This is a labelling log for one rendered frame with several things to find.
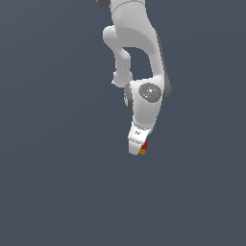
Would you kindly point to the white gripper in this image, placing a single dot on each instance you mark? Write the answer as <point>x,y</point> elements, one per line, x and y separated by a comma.
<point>139,133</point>

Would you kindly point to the red and yellow block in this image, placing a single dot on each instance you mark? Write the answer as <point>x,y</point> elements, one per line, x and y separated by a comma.
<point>143,149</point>

